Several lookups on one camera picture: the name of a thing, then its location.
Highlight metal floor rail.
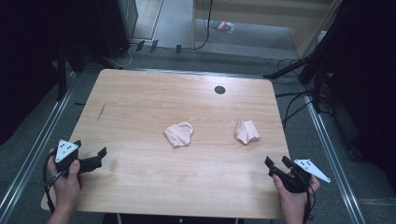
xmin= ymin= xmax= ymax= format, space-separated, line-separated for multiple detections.
xmin=303 ymin=92 xmax=367 ymax=224
xmin=0 ymin=71 xmax=78 ymax=218

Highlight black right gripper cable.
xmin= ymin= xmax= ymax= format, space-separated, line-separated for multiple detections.
xmin=302 ymin=176 xmax=316 ymax=224

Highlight black tripod stand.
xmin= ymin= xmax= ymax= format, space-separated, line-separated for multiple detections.
xmin=262 ymin=0 xmax=356 ymax=115

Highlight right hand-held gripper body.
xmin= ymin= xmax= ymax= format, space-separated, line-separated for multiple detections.
xmin=279 ymin=158 xmax=332 ymax=194

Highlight person's left hand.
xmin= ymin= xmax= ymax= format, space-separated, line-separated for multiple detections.
xmin=46 ymin=148 xmax=86 ymax=216

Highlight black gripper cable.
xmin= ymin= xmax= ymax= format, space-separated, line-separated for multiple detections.
xmin=42 ymin=148 xmax=67 ymax=215
xmin=302 ymin=176 xmax=316 ymax=224

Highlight colourful packet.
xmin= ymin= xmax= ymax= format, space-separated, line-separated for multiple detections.
xmin=208 ymin=20 xmax=236 ymax=35

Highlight pale pink sock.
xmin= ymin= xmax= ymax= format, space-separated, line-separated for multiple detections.
xmin=163 ymin=121 xmax=195 ymax=149
xmin=233 ymin=119 xmax=262 ymax=146

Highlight beige wooden frame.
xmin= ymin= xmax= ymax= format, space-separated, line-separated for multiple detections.
xmin=190 ymin=0 xmax=344 ymax=60

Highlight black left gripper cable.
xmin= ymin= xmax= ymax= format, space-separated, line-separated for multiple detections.
xmin=42 ymin=148 xmax=67 ymax=215

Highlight black cabinet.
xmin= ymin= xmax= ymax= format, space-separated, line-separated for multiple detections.
xmin=94 ymin=0 xmax=139 ymax=59

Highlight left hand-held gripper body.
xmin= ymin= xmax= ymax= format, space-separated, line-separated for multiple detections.
xmin=54 ymin=138 xmax=83 ymax=178

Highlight black hanging cable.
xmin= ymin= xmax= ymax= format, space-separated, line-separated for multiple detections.
xmin=181 ymin=0 xmax=215 ymax=51

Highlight black metal stand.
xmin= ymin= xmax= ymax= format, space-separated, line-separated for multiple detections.
xmin=55 ymin=40 xmax=116 ymax=102

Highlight black floor cables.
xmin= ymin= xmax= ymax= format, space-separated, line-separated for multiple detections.
xmin=274 ymin=57 xmax=331 ymax=132

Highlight white floor cable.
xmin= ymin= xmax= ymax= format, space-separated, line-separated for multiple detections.
xmin=108 ymin=43 xmax=139 ymax=70

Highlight person's right hand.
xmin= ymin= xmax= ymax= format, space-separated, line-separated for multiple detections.
xmin=272 ymin=175 xmax=322 ymax=217

